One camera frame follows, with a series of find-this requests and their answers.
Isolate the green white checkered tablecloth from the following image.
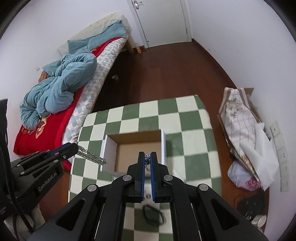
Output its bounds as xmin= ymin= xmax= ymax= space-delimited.
xmin=68 ymin=94 xmax=223 ymax=241

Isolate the white door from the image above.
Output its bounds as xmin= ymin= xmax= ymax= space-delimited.
xmin=127 ymin=0 xmax=192 ymax=48

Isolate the white translucent cloth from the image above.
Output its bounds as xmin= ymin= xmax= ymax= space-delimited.
xmin=240 ymin=123 xmax=279 ymax=191

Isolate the black strap bracelet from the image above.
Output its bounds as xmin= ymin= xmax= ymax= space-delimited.
xmin=141 ymin=204 xmax=166 ymax=227

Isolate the red blanket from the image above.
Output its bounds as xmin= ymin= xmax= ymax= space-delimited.
xmin=13 ymin=36 xmax=127 ymax=171

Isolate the white power strip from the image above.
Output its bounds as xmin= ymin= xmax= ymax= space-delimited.
xmin=270 ymin=121 xmax=290 ymax=192

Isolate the silver chain bracelet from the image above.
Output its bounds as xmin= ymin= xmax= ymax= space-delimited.
xmin=76 ymin=145 xmax=108 ymax=165

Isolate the grey white patterned bedsheet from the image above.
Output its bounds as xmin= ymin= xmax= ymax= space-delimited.
xmin=62 ymin=38 xmax=127 ymax=144

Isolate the white ceramic cup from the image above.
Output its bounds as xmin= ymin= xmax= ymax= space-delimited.
xmin=251 ymin=214 xmax=267 ymax=228

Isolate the black bag on floor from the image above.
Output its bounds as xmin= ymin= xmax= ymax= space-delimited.
xmin=237 ymin=193 xmax=264 ymax=221

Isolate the open white cardboard box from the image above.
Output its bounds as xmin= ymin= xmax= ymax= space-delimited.
xmin=100 ymin=130 xmax=167 ymax=177

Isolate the white red plastic bag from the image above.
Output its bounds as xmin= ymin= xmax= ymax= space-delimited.
xmin=227 ymin=161 xmax=261 ymax=191

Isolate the blue quilt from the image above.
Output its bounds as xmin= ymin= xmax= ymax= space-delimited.
xmin=20 ymin=20 xmax=126 ymax=131

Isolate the floral fabric bundle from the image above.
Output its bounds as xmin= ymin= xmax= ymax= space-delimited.
xmin=218 ymin=87 xmax=261 ymax=184

